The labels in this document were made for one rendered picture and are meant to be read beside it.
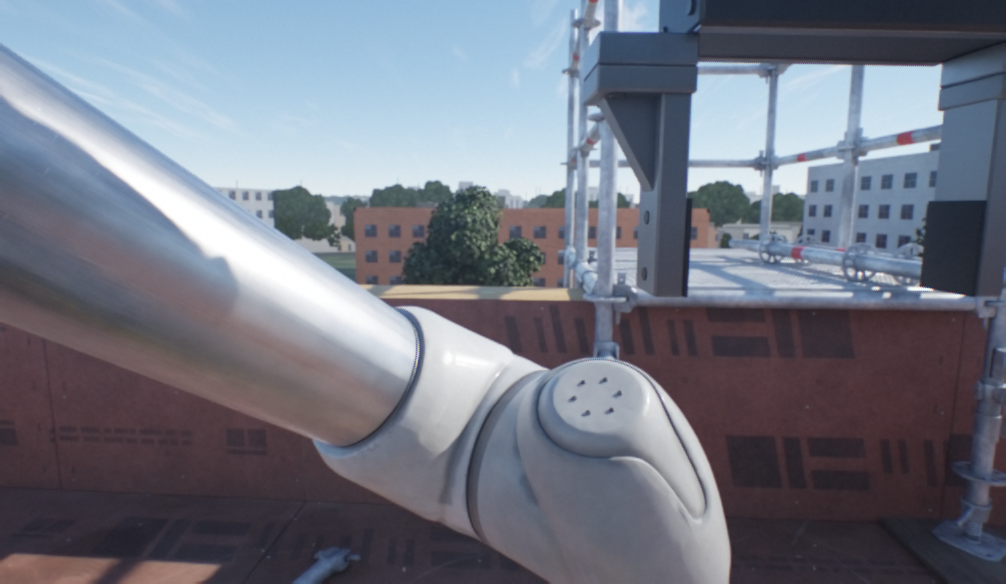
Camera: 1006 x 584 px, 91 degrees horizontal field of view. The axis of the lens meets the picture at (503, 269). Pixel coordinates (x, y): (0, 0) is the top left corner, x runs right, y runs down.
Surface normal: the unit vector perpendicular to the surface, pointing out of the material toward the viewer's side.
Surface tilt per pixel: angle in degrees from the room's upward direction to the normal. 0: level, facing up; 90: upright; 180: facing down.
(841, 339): 90
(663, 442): 70
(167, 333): 115
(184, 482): 90
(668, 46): 90
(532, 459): 89
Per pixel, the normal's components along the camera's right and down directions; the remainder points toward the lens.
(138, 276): 0.66, 0.22
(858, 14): 0.03, 0.12
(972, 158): -1.00, 0.00
